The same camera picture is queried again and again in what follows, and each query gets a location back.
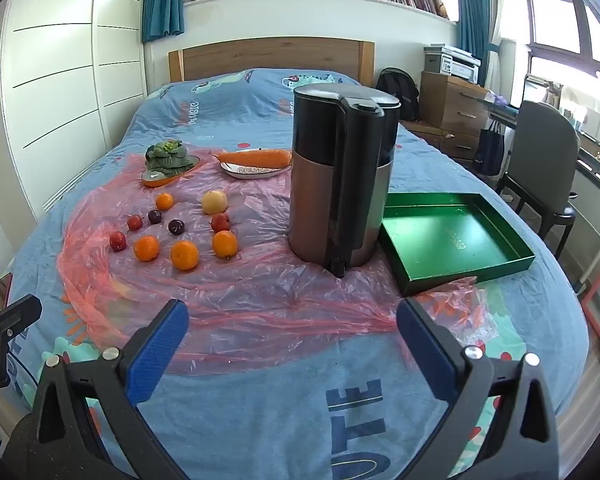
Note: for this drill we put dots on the red apple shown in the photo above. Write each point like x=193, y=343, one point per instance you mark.
x=220, y=222

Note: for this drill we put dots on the dark blue tote bag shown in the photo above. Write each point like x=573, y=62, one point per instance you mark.
x=489, y=152

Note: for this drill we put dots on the bumpy orange mandarin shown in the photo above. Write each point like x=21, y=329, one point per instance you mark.
x=146, y=248
x=185, y=255

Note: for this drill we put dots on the red frame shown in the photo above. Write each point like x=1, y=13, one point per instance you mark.
x=592, y=310

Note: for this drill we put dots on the green metal tray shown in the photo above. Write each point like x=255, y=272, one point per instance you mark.
x=445, y=240

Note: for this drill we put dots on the white plate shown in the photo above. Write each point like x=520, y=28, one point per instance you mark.
x=250, y=173

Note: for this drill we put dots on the low wooden drawer cabinet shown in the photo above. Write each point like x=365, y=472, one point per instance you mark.
x=455, y=145

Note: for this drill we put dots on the black backpack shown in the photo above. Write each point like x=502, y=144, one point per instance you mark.
x=397, y=92

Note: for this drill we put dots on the orange leaf-shaped dish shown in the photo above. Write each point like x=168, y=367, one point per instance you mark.
x=152, y=179

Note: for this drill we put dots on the white wardrobe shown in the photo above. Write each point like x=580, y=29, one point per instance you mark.
x=65, y=70

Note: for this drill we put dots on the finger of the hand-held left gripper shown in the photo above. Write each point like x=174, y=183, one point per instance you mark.
x=15, y=315

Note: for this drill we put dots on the tall wooden drawer cabinet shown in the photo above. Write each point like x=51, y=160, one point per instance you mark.
x=452, y=105

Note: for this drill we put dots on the wooden headboard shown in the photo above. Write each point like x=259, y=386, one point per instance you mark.
x=260, y=57

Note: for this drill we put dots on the yellow apple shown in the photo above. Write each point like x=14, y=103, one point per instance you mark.
x=214, y=202

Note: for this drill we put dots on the white printer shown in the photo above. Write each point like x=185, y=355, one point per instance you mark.
x=452, y=62

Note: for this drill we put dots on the green bok choy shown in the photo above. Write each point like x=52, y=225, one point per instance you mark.
x=167, y=156

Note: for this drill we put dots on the grey desk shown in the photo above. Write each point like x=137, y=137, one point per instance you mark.
x=595, y=180

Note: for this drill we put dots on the small orange tangerine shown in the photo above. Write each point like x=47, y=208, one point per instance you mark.
x=164, y=201

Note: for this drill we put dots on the teal curtain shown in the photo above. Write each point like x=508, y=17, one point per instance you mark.
x=164, y=0
x=472, y=15

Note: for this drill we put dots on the smooth orange with stem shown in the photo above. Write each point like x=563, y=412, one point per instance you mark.
x=225, y=244

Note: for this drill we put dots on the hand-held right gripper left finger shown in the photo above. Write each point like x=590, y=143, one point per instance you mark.
x=155, y=350

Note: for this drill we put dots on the grey chair with black legs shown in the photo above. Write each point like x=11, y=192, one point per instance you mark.
x=545, y=155

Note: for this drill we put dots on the pink plastic sheet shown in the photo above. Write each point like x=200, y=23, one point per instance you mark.
x=260, y=290

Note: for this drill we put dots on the dark purple plum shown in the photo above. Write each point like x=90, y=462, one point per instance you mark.
x=176, y=227
x=154, y=216

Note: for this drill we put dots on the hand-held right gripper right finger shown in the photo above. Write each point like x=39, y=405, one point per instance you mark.
x=425, y=350

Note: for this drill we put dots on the bed with blue cover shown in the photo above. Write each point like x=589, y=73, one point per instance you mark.
x=260, y=105

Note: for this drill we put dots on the small red plum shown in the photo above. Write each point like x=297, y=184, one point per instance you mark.
x=135, y=222
x=117, y=241

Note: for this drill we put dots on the carrot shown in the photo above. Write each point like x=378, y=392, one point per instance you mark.
x=255, y=158

